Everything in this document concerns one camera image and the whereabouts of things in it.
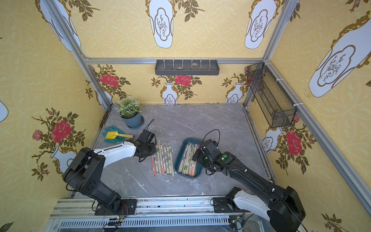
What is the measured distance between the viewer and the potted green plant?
38.1 inches

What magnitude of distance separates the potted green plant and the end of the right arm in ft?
1.89

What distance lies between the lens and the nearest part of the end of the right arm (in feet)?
1.86
